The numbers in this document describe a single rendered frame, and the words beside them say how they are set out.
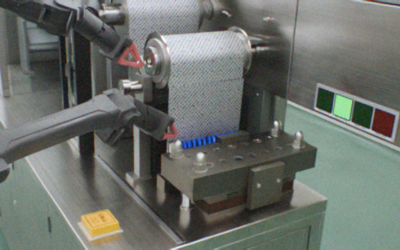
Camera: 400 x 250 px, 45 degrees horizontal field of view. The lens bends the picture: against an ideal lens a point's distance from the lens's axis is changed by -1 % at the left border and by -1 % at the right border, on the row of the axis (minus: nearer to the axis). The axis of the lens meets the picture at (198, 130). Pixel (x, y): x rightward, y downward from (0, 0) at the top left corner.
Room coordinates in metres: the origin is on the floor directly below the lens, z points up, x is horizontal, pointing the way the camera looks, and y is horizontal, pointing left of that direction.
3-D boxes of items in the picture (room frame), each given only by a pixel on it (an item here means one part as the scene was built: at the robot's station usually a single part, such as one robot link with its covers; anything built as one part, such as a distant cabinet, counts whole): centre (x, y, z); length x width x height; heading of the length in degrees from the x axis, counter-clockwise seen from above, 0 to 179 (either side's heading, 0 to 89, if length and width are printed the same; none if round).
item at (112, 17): (1.46, 0.27, 1.33); 0.06 x 0.06 x 0.06; 33
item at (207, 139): (1.26, -0.03, 1.03); 0.21 x 0.04 x 0.03; 123
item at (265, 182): (1.13, -0.18, 0.96); 0.10 x 0.03 x 0.11; 123
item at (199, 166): (1.07, -0.01, 1.05); 0.04 x 0.04 x 0.04
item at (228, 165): (1.20, -0.12, 1.00); 0.40 x 0.16 x 0.06; 123
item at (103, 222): (1.00, 0.23, 0.91); 0.07 x 0.07 x 0.02; 33
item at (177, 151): (1.15, 0.05, 1.05); 0.04 x 0.04 x 0.04
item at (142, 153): (1.27, 0.17, 1.05); 0.06 x 0.05 x 0.31; 123
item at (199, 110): (1.27, -0.02, 1.10); 0.23 x 0.01 x 0.18; 123
